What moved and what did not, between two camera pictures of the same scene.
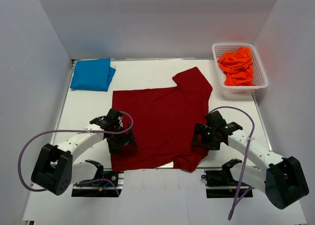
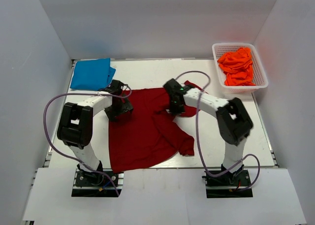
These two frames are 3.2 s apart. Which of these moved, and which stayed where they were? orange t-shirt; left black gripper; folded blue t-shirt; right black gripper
Moved: right black gripper; left black gripper
Stayed: orange t-shirt; folded blue t-shirt
